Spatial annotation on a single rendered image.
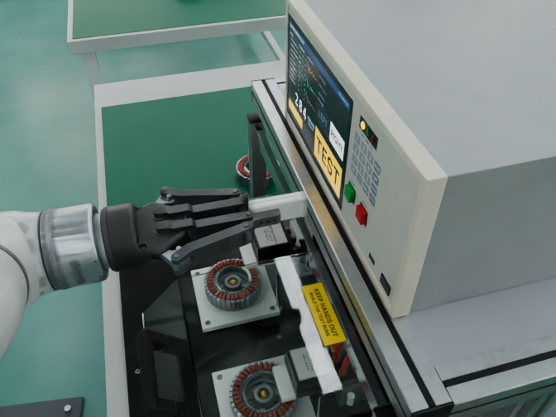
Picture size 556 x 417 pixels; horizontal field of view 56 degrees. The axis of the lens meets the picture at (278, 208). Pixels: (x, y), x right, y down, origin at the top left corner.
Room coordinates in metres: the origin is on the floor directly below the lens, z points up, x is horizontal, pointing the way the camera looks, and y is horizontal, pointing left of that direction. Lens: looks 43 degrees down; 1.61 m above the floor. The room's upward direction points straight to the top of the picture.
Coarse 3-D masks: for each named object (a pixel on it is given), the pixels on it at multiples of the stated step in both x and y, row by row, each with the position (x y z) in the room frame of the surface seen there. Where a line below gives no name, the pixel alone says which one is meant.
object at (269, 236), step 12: (264, 228) 0.69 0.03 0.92; (276, 228) 0.69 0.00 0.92; (288, 228) 0.71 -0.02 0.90; (252, 240) 0.67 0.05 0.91; (264, 240) 0.66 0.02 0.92; (276, 240) 0.66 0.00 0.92; (288, 240) 0.66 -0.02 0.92; (252, 252) 0.66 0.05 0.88; (264, 252) 0.64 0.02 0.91; (276, 252) 0.64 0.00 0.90; (288, 252) 0.65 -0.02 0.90; (300, 252) 0.65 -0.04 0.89
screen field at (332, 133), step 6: (318, 102) 0.62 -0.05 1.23; (318, 108) 0.62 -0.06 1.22; (318, 114) 0.62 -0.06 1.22; (324, 114) 0.59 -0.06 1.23; (318, 120) 0.62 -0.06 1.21; (324, 120) 0.59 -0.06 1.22; (330, 120) 0.57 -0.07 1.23; (324, 126) 0.59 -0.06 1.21; (330, 126) 0.57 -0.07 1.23; (330, 132) 0.57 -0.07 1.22; (336, 132) 0.55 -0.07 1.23; (330, 138) 0.57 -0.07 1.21; (336, 138) 0.55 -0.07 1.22; (342, 138) 0.53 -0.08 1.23; (336, 144) 0.55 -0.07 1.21; (342, 144) 0.53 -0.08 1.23; (336, 150) 0.55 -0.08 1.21; (342, 150) 0.53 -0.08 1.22; (342, 156) 0.53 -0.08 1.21
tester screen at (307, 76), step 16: (304, 48) 0.68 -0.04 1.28; (304, 64) 0.68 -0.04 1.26; (320, 64) 0.62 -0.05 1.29; (304, 80) 0.68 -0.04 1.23; (320, 80) 0.62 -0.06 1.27; (304, 96) 0.67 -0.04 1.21; (320, 96) 0.61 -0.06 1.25; (336, 96) 0.56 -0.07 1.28; (336, 112) 0.56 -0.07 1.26; (320, 128) 0.60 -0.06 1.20; (336, 128) 0.55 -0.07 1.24; (336, 160) 0.54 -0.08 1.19
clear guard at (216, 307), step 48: (192, 288) 0.43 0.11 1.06; (240, 288) 0.43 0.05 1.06; (288, 288) 0.43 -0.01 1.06; (336, 288) 0.43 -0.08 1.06; (192, 336) 0.36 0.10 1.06; (240, 336) 0.36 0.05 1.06; (288, 336) 0.36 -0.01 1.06; (192, 384) 0.30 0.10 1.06; (240, 384) 0.30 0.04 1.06; (288, 384) 0.30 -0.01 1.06; (336, 384) 0.30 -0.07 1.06
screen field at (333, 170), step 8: (320, 136) 0.60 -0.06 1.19; (320, 144) 0.60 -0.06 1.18; (320, 152) 0.60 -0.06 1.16; (328, 152) 0.57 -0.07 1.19; (320, 160) 0.60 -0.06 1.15; (328, 160) 0.57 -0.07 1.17; (328, 168) 0.56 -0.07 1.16; (336, 168) 0.54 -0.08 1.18; (328, 176) 0.56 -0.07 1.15; (336, 176) 0.54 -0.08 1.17; (336, 184) 0.54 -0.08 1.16; (336, 192) 0.53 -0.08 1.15
